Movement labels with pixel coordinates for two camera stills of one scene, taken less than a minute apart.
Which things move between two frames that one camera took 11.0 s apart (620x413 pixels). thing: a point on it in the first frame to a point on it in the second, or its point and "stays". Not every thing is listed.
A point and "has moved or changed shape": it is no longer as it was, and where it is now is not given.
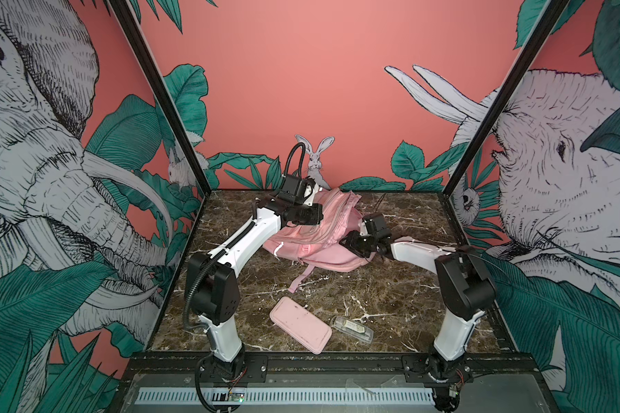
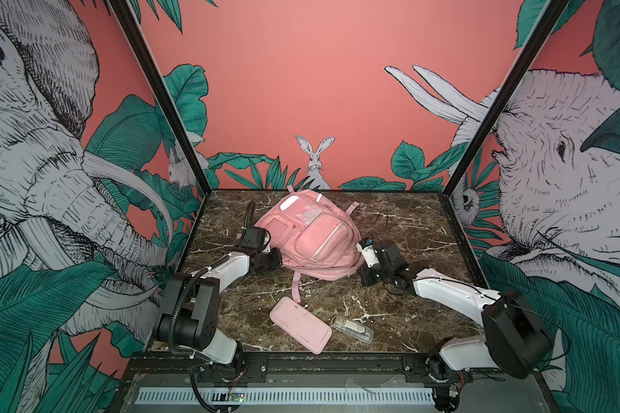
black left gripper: x=317 y=214 to x=275 y=261
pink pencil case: x=300 y=325 stays
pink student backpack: x=319 y=244 has moved or changed shape
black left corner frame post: x=144 y=41 stays
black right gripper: x=353 y=243 to x=366 y=273
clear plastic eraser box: x=352 y=329 stays
